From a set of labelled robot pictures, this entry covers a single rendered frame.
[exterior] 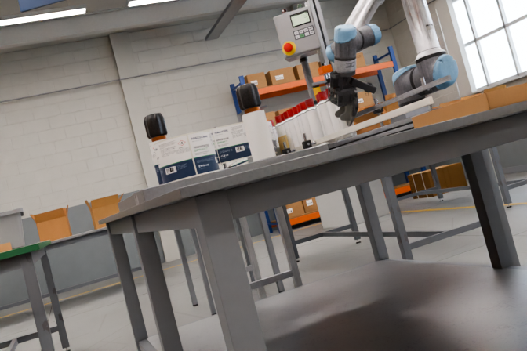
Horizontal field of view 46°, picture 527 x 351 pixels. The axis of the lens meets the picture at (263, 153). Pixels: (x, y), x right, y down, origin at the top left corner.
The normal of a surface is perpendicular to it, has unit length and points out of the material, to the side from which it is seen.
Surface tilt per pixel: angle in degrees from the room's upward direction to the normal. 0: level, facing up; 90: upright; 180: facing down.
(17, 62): 90
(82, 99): 90
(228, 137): 90
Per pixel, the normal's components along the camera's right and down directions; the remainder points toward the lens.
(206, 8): 0.30, -0.12
